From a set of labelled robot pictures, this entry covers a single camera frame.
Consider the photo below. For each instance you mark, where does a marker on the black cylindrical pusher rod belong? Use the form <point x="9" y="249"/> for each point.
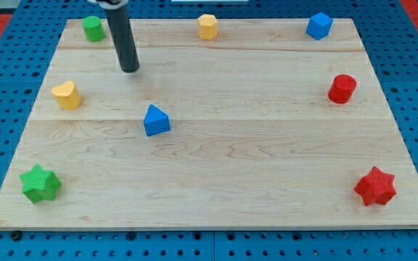
<point x="122" y="35"/>

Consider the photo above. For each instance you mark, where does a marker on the yellow heart block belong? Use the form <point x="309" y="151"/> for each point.
<point x="67" y="95"/>

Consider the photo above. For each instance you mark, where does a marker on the blue triangle block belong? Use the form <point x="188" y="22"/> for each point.
<point x="156" y="121"/>

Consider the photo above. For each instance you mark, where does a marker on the green cylinder block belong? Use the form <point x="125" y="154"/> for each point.
<point x="92" y="27"/>

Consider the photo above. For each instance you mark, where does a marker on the yellow hexagon block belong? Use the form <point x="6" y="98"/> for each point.
<point x="207" y="26"/>

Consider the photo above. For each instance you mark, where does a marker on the light wooden board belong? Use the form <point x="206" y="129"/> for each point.
<point x="255" y="143"/>

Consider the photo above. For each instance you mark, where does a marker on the green star block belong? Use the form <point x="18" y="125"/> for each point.
<point x="40" y="184"/>

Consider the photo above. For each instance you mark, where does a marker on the blue cube block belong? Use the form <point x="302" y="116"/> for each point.
<point x="319" y="26"/>

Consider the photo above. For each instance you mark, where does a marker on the red cylinder block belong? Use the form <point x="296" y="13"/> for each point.
<point x="342" y="89"/>

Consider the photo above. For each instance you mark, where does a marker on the red star block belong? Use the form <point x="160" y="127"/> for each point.
<point x="377" y="187"/>

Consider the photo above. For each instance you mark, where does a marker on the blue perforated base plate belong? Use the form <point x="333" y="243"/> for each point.
<point x="387" y="29"/>

